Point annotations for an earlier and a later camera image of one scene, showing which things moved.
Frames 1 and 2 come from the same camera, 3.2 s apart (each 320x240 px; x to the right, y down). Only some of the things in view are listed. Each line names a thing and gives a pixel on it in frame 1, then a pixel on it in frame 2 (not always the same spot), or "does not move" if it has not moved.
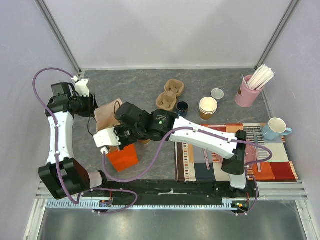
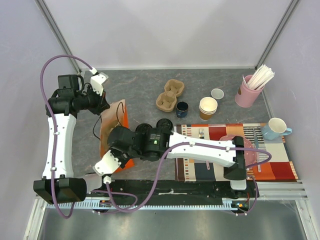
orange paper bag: (105, 119) does not move
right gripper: (122, 136) → (115, 139)
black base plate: (179, 190) does not move
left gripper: (91, 103) → (102, 104)
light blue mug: (276, 128) does not move
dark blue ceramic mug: (182, 108) does not move
